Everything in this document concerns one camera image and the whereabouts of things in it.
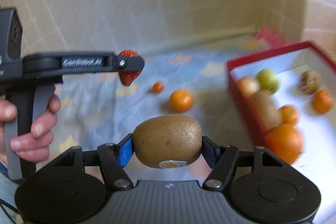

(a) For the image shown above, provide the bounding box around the brown kiwi with sticker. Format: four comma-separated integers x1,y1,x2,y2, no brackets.
132,114,202,169

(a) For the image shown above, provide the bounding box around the brown round pear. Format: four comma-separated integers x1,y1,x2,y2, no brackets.
236,77,261,98

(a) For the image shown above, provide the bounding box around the small green apple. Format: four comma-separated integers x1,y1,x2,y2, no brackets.
279,105,299,126

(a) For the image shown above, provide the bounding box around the red strawberry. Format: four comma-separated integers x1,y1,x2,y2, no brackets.
118,50,142,86

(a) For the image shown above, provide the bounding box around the small cherry tomato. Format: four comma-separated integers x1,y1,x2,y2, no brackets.
151,81,165,93

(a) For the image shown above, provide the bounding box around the large green apple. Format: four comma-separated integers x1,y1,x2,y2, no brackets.
256,68,279,94

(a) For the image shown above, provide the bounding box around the mandarin orange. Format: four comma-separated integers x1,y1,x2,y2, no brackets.
312,89,334,114

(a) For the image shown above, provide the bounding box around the person's left hand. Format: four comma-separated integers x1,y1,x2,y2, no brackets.
1,95,61,162

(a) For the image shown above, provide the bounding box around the brown kiwi in box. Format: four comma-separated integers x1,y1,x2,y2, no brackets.
249,90,282,132

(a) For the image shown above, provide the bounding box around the large orange in box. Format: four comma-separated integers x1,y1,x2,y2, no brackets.
264,123,304,164

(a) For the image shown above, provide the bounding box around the floral blue tablecloth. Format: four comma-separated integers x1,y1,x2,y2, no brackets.
37,35,264,166

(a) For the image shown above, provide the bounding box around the red cardboard box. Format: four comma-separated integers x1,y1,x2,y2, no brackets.
227,41,335,223

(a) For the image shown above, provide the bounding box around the pink cloth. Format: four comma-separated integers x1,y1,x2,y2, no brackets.
254,27,284,48

